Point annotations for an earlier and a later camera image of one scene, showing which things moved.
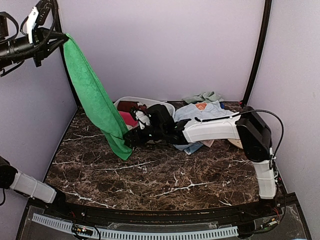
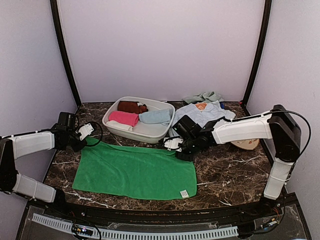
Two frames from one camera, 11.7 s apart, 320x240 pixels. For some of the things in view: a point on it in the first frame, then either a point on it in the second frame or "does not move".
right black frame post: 261,53 does not move
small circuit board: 82,230 does not move
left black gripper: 49,45 to 76,148
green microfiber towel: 95,90 to 136,172
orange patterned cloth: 201,106 does not move
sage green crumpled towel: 204,97 does not move
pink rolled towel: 128,119 does not move
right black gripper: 132,133 to 187,157
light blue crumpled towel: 190,111 does not move
